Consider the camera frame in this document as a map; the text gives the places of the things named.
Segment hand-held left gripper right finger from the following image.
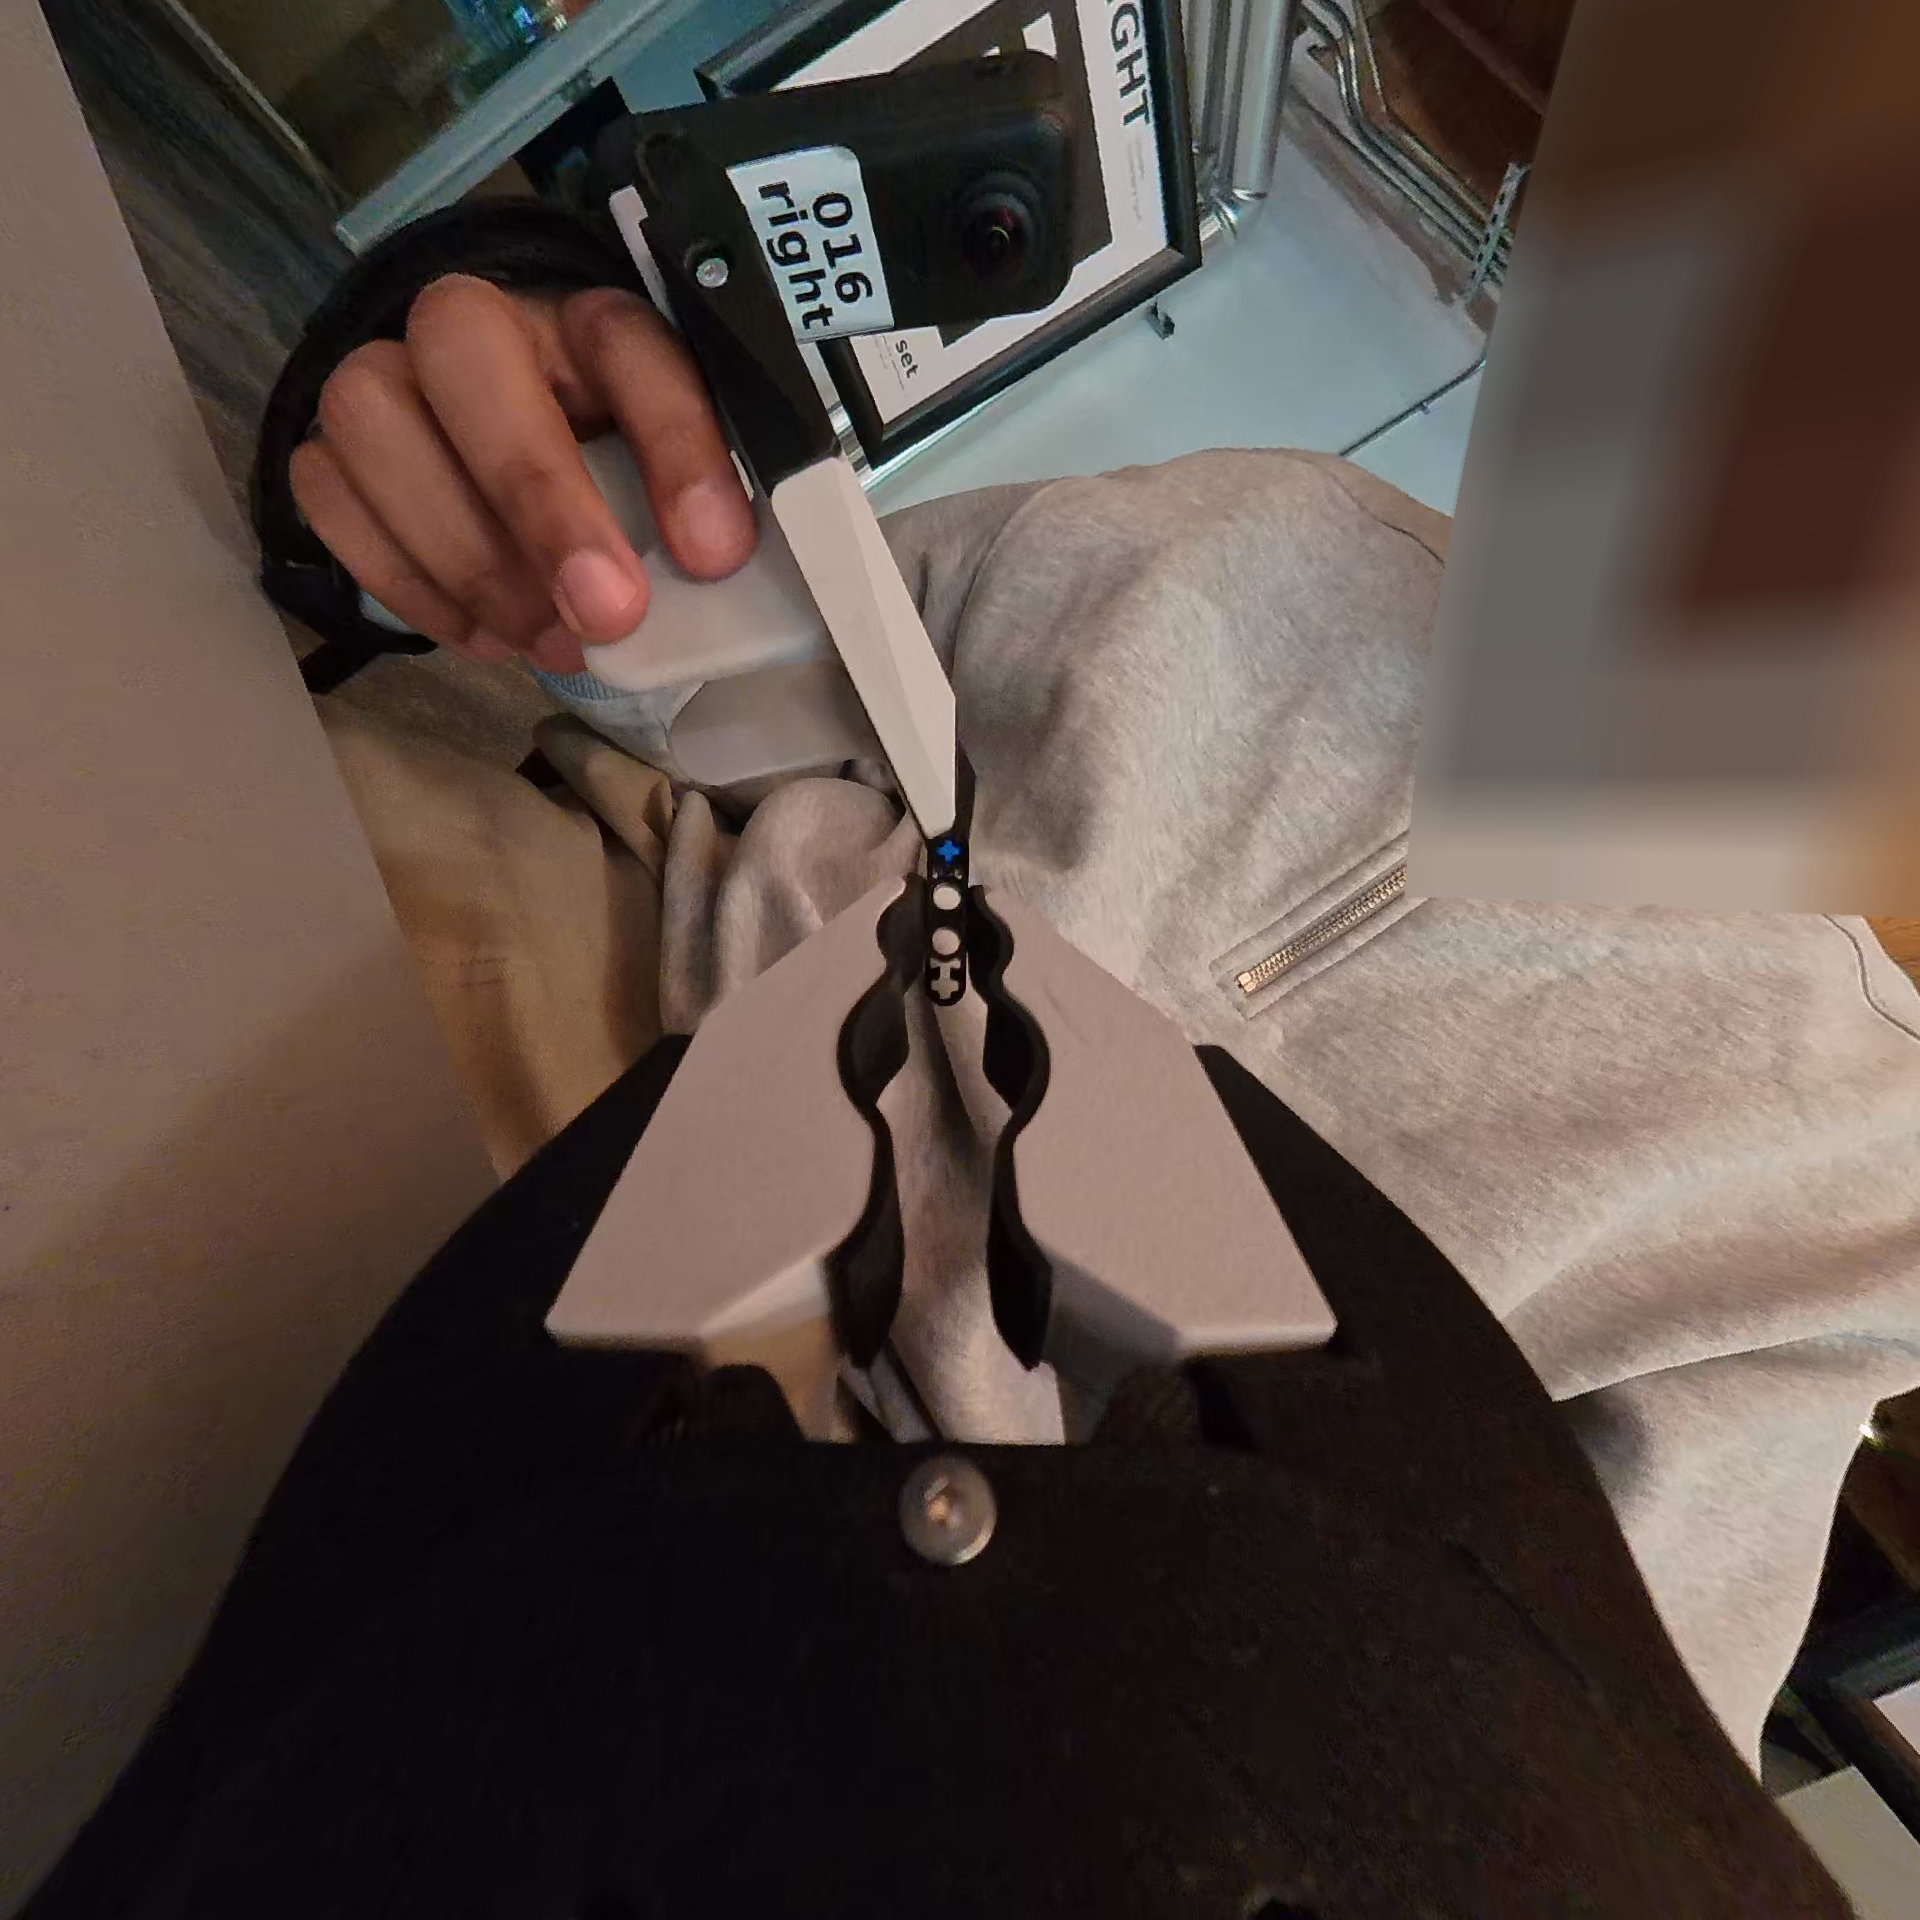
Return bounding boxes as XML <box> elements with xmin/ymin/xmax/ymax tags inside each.
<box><xmin>967</xmin><ymin>882</ymin><xmax>1339</xmax><ymax>1375</ymax></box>

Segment grey zip sweatshirt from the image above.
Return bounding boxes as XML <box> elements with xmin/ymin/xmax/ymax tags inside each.
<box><xmin>660</xmin><ymin>451</ymin><xmax>1920</xmax><ymax>1771</ymax></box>

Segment metal conduit pipes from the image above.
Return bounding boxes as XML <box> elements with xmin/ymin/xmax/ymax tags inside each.
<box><xmin>1200</xmin><ymin>0</ymin><xmax>1554</xmax><ymax>319</ymax></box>

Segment metal framed glass panel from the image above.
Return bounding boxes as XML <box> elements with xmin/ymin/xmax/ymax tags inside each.
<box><xmin>151</xmin><ymin>0</ymin><xmax>722</xmax><ymax>255</ymax></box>

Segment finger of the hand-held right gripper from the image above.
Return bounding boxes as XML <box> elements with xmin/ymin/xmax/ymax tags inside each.
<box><xmin>768</xmin><ymin>457</ymin><xmax>974</xmax><ymax>877</ymax></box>

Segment black framed poster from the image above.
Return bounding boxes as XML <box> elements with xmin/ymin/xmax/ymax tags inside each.
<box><xmin>696</xmin><ymin>0</ymin><xmax>1208</xmax><ymax>471</ymax></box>

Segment beige trousers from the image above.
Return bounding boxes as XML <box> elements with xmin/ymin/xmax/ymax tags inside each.
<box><xmin>306</xmin><ymin>645</ymin><xmax>932</xmax><ymax>1186</ymax></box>

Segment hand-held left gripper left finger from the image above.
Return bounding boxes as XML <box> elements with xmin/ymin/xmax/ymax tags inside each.
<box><xmin>544</xmin><ymin>879</ymin><xmax>922</xmax><ymax>1443</ymax></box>

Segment person's right hand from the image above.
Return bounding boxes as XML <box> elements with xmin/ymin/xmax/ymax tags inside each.
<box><xmin>287</xmin><ymin>275</ymin><xmax>760</xmax><ymax>678</ymax></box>

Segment small black lego beam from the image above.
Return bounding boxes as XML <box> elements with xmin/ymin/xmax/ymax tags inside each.
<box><xmin>919</xmin><ymin>832</ymin><xmax>984</xmax><ymax>1011</ymax></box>

